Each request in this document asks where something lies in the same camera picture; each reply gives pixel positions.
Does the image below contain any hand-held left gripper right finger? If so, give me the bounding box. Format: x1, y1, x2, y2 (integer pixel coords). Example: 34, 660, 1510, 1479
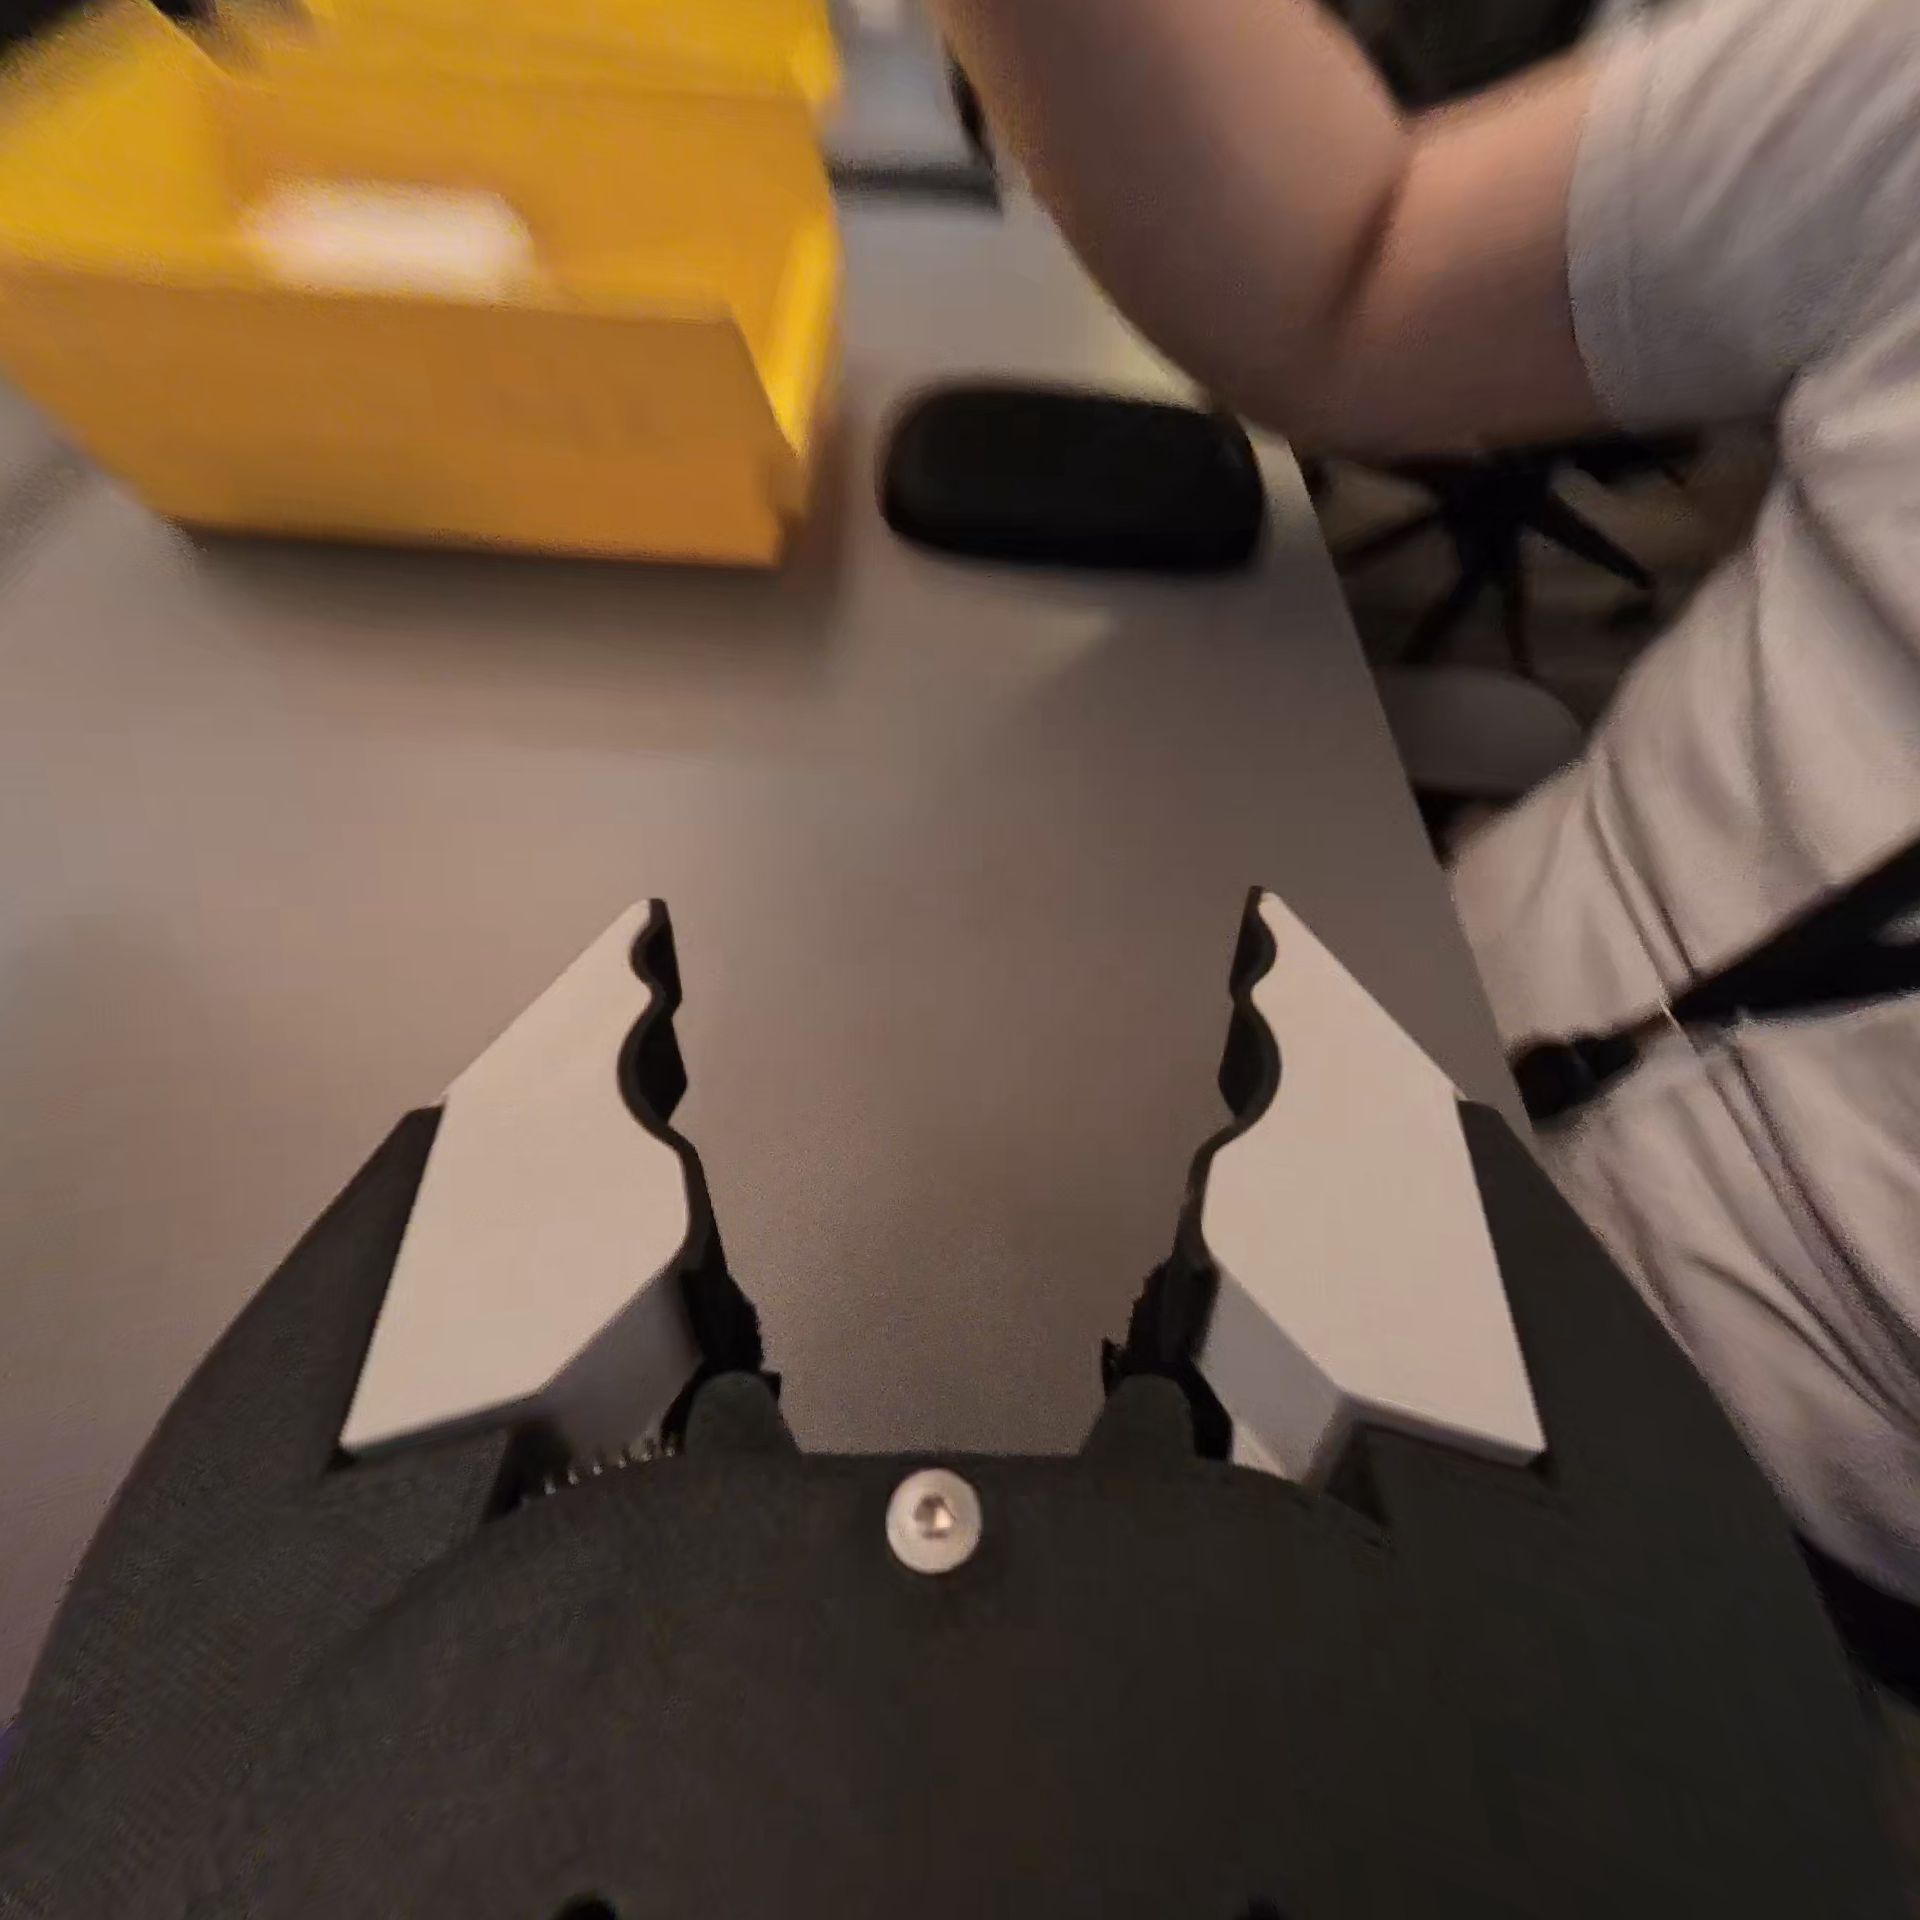
1100, 883, 1550, 1487

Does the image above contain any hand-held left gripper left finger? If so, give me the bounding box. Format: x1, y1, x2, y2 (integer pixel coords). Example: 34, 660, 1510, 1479
338, 899, 780, 1471

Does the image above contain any person's right forearm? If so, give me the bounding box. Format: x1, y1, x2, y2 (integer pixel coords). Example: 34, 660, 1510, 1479
936, 0, 1612, 459

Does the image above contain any person in white shirt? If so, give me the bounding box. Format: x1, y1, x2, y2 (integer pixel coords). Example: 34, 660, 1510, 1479
1448, 0, 1920, 1594

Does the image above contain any black chair base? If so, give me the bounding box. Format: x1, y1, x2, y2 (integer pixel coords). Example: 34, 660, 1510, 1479
1306, 431, 1706, 675

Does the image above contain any black oval case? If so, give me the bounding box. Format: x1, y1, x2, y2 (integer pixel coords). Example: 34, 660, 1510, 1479
878, 380, 1269, 577

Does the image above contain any yellow plastic bin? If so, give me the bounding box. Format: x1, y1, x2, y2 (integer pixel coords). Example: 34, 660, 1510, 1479
0, 0, 847, 571

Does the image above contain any black shoulder strap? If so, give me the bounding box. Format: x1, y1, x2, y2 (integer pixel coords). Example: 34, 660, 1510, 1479
1510, 883, 1920, 1121

